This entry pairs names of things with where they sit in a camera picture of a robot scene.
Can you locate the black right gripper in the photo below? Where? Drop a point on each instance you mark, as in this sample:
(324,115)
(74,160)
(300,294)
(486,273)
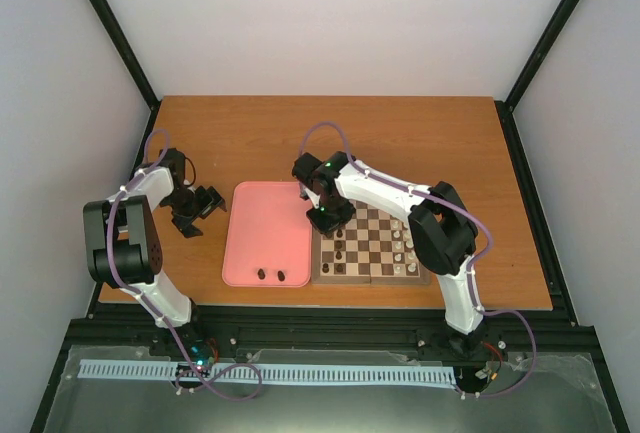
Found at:
(328,228)

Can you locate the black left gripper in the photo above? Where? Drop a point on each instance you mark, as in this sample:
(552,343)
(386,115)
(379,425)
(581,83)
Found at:
(209,204)

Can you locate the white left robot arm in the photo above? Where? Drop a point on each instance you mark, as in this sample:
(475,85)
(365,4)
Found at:
(122,243)

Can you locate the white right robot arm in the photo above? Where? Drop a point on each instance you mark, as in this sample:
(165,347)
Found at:
(442,231)

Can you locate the left controller circuit board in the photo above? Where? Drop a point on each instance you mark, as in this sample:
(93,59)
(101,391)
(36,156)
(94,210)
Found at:
(203,356)

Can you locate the wooden chessboard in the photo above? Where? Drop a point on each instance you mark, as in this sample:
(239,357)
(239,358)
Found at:
(368,252)

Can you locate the pink plastic tray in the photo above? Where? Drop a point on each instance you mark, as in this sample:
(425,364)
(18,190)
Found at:
(268,230)

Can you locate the black aluminium frame rail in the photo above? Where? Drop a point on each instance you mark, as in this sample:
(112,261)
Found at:
(252,328)

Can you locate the light blue cable duct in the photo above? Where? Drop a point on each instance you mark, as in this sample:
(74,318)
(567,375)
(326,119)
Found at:
(271,374)

